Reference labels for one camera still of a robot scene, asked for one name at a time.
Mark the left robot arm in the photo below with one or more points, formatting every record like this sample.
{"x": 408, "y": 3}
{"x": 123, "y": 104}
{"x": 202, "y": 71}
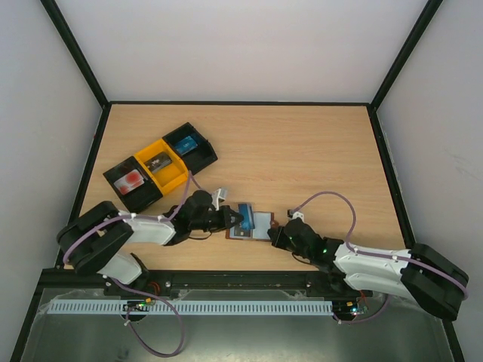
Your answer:
{"x": 92, "y": 244}

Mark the black bin left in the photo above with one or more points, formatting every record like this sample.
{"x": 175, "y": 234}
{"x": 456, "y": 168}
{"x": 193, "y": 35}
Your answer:
{"x": 139, "y": 199}

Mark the blue card in bin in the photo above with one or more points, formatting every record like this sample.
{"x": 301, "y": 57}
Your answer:
{"x": 186, "y": 145}

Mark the yellow bin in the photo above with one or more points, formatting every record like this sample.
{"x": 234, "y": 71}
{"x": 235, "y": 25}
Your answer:
{"x": 168, "y": 178}

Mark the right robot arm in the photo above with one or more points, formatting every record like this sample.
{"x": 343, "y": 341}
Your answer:
{"x": 330, "y": 254}

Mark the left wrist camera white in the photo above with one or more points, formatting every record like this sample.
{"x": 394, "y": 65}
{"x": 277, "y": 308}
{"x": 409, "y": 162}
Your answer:
{"x": 218, "y": 197}

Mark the slotted cable duct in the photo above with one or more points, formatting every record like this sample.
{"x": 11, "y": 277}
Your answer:
{"x": 108, "y": 307}

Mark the brown leather card holder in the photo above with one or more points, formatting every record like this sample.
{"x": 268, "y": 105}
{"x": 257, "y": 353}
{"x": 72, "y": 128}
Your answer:
{"x": 263, "y": 222}

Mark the black bin right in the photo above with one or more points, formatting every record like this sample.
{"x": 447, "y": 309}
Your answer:
{"x": 195, "y": 150}

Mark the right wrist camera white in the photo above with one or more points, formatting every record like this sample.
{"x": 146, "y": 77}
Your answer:
{"x": 295, "y": 214}

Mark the grey VIP card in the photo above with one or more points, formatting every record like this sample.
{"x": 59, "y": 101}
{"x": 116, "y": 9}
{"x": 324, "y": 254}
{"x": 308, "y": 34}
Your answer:
{"x": 237, "y": 232}

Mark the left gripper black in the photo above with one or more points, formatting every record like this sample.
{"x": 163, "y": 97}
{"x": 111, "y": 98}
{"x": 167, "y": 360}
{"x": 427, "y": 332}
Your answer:
{"x": 225, "y": 221}

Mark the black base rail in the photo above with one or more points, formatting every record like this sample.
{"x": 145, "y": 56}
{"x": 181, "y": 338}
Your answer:
{"x": 245, "y": 281}

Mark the black frame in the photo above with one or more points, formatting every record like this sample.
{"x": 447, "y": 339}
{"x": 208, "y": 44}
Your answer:
{"x": 429, "y": 11}

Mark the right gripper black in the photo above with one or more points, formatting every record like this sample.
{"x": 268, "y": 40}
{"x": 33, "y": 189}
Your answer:
{"x": 280, "y": 238}

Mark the red white card in bin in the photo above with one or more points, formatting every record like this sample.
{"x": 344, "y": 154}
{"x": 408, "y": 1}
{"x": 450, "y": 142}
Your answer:
{"x": 129, "y": 182}

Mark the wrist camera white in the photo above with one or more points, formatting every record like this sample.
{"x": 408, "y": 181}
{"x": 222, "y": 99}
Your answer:
{"x": 218, "y": 197}
{"x": 295, "y": 214}

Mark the dark card in bin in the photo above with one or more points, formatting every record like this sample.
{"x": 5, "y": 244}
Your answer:
{"x": 157, "y": 162}

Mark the black bin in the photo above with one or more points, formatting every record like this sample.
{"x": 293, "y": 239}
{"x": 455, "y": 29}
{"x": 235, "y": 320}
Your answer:
{"x": 195, "y": 150}
{"x": 139, "y": 199}

